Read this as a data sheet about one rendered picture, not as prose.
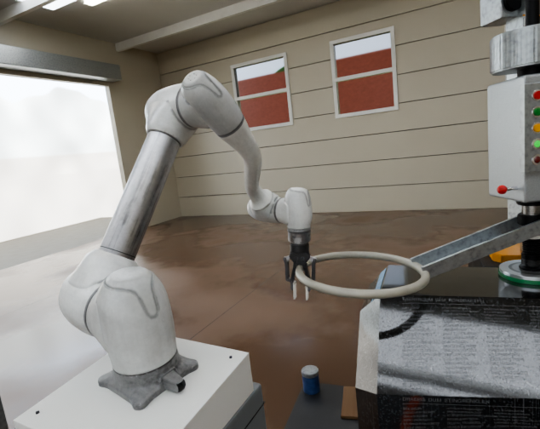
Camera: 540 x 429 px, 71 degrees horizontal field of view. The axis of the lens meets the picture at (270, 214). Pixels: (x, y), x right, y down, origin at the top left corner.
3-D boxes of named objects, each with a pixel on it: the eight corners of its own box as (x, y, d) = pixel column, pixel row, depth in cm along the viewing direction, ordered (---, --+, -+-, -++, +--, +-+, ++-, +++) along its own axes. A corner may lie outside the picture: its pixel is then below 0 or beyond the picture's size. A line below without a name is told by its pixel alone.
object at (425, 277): (402, 254, 168) (403, 248, 168) (456, 297, 120) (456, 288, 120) (291, 259, 169) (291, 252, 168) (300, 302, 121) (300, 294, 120)
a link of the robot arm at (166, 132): (72, 337, 90) (36, 315, 104) (129, 346, 102) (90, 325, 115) (185, 68, 109) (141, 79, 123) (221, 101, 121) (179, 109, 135)
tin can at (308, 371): (312, 397, 217) (309, 376, 215) (300, 390, 225) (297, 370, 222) (324, 389, 223) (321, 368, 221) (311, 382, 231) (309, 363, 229)
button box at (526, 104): (542, 169, 128) (543, 82, 123) (548, 170, 125) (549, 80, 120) (519, 172, 128) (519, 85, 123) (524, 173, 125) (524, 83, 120)
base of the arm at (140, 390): (149, 420, 80) (144, 397, 79) (95, 384, 94) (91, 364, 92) (212, 371, 94) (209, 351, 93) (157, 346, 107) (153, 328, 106)
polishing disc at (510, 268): (488, 265, 155) (488, 262, 155) (542, 260, 154) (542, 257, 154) (520, 283, 134) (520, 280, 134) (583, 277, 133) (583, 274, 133)
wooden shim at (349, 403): (343, 388, 222) (343, 386, 222) (361, 389, 219) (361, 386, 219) (341, 418, 198) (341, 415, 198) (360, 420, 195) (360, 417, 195)
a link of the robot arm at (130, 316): (134, 386, 83) (113, 292, 77) (93, 359, 94) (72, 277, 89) (192, 347, 95) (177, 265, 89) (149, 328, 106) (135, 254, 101)
